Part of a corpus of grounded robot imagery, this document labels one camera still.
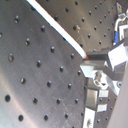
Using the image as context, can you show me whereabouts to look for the white cable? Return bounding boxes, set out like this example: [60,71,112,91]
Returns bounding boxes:
[26,0,88,60]

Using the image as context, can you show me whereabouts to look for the grey metal bracket block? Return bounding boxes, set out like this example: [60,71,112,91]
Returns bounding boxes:
[118,24,128,41]

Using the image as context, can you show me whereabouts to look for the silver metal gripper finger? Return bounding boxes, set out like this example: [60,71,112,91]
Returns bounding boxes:
[79,37,128,89]

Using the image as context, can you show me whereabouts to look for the metal cable clip fixture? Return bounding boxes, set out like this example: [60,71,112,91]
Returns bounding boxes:
[82,78,117,128]

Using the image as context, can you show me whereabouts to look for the white wire with blue band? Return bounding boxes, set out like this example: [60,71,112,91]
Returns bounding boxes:
[111,12,128,46]

